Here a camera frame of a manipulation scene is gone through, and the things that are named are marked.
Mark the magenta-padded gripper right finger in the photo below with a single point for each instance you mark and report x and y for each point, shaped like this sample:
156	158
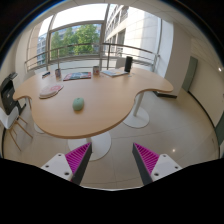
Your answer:
164	166

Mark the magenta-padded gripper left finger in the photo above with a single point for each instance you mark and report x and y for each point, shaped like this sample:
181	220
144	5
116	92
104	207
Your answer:
59	165

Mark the mint green computer mouse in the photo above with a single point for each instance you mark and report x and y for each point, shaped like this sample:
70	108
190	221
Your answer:
78	104

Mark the pink white mouse pad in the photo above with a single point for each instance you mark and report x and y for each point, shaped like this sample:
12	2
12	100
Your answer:
50	90

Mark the white chair with wooden legs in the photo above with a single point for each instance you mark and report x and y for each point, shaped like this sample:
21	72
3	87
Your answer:
8	121

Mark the black office printer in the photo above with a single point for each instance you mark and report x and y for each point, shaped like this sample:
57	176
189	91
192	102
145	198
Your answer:
8	95

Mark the red blue magazine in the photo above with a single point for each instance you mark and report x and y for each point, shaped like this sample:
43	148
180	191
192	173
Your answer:
77	76

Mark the dark blue stapler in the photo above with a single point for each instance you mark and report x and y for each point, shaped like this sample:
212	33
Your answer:
46	74

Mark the grey green door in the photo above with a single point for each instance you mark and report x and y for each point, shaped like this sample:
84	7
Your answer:
190	73

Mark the white red printed mug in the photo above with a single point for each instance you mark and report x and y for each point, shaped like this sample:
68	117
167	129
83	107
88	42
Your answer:
96	70

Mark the tall black speaker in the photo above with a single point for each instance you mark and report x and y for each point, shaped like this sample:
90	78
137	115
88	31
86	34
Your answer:
128	64

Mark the white plastic chair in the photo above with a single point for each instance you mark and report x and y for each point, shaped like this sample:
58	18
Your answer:
120	62

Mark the metal balcony railing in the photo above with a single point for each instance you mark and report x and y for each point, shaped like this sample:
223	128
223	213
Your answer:
83	45

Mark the white table pedestal leg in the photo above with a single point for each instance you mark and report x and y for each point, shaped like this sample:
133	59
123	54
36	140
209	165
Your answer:
137	116
96	145

